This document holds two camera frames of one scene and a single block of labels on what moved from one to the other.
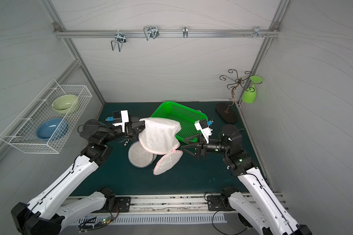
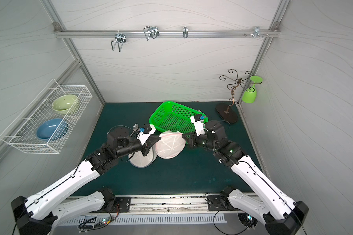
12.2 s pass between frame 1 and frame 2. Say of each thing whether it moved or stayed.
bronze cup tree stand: stayed
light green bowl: stayed
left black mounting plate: stayed
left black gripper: moved
